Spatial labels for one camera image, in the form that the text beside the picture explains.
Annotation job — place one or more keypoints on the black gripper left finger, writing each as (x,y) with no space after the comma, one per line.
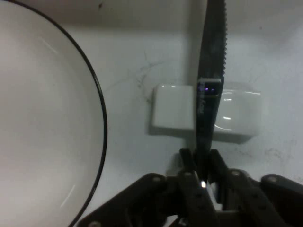
(161,203)

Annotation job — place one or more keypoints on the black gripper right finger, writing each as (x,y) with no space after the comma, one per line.
(260,203)

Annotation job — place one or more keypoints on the serrated steel table knife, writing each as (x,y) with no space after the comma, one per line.
(213,47)

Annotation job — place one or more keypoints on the white ceramic cutlery rest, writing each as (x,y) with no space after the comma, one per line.
(172,108)

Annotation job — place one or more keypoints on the white plate with black rim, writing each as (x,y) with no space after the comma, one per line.
(42,118)

